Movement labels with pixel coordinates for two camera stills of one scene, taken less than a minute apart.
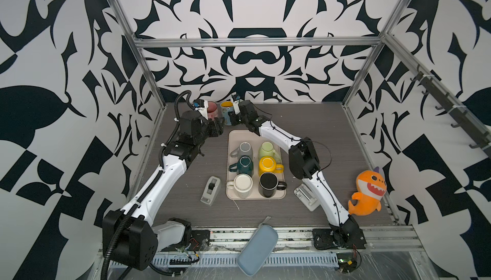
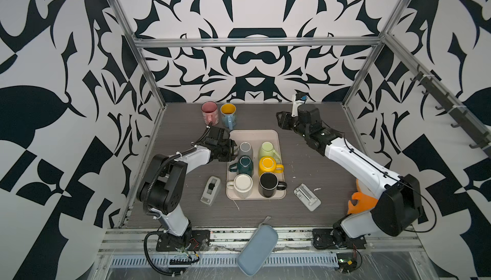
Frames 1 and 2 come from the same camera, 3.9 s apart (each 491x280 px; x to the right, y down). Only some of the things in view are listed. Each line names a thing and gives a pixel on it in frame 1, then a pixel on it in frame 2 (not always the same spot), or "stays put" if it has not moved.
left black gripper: x=214 y=128 → x=229 y=142
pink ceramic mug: x=212 y=110 stays put
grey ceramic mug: x=244 y=149 stays put
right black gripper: x=232 y=114 → x=284 y=121
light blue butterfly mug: x=226 y=106 stays put
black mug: x=268 y=183 stays put
